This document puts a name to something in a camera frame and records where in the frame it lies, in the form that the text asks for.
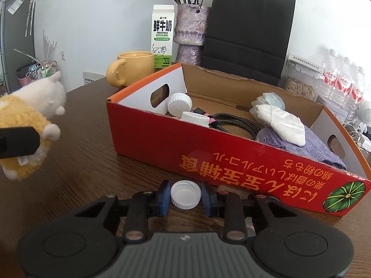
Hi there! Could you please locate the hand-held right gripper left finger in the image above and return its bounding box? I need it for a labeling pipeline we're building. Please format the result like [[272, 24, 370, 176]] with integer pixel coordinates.
[[74, 180, 171, 242]]

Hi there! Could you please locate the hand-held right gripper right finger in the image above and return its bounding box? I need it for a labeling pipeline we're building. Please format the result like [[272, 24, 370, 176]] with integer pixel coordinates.
[[201, 181, 293, 239]]

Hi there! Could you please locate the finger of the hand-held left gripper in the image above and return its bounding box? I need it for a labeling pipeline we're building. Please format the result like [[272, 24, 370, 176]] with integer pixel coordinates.
[[0, 126, 41, 159]]

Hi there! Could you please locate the white plastic bottle cap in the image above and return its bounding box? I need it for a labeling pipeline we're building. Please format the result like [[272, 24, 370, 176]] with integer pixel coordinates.
[[180, 111, 211, 127], [170, 180, 202, 210], [166, 92, 192, 113]]

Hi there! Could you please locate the red cardboard box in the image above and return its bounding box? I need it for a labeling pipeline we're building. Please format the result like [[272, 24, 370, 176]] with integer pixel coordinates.
[[106, 63, 371, 217]]

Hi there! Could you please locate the yellow and white plush sheep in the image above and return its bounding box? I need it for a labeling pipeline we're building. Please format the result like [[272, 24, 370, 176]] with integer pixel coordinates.
[[0, 71, 67, 181]]

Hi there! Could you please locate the blue-grey linen pouch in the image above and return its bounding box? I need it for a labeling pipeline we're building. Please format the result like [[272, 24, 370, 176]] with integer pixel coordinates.
[[265, 126, 347, 170]]

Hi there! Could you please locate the grey refrigerator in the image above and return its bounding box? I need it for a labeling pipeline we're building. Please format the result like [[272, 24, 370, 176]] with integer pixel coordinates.
[[0, 0, 38, 96]]

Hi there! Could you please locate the white low box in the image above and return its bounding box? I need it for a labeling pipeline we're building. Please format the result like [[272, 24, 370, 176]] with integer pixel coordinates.
[[83, 71, 106, 85]]

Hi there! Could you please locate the pink feather decoration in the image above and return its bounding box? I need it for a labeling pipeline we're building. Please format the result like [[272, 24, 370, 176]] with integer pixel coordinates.
[[42, 29, 57, 63]]

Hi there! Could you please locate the white tissue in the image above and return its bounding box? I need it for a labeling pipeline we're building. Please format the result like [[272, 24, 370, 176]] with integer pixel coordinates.
[[256, 104, 306, 147]]

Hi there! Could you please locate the crumpled plastic bag ball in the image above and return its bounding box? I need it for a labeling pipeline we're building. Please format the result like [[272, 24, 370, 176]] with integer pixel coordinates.
[[250, 92, 286, 122]]

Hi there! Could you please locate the clear folded umbrella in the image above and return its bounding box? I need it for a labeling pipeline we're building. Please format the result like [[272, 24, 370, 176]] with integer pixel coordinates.
[[25, 0, 37, 38]]

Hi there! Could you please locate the yellow mug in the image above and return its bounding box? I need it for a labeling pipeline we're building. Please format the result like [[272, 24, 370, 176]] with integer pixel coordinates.
[[106, 51, 155, 87]]

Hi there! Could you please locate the clear seed container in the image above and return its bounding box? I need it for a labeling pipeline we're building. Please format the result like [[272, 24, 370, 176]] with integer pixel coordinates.
[[284, 53, 326, 102]]

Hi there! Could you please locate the milk carton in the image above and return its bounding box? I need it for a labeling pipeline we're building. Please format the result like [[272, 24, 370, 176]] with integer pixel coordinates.
[[151, 4, 175, 69]]

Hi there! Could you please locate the black paper bag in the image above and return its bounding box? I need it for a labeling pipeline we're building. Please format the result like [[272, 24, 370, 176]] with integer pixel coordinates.
[[200, 0, 297, 87]]

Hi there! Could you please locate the water bottle red label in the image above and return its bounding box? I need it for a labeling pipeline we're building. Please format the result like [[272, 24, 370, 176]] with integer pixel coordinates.
[[317, 49, 339, 105], [346, 66, 366, 122], [333, 56, 352, 113]]

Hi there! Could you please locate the purple textured vase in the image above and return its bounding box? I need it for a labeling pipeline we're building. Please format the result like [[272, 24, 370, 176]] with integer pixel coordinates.
[[173, 3, 211, 66]]

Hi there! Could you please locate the white round speaker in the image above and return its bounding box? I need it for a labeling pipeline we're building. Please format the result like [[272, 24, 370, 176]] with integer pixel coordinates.
[[358, 100, 371, 128]]

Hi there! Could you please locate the wire shelf rack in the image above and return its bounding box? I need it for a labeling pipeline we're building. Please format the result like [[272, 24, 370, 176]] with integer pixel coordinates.
[[16, 60, 58, 87]]

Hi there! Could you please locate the black braided cable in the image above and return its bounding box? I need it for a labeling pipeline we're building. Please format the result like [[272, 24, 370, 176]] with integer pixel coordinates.
[[191, 108, 261, 141]]

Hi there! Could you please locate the white earphone cable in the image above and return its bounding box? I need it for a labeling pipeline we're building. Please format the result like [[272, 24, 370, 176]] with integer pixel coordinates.
[[343, 120, 367, 148]]

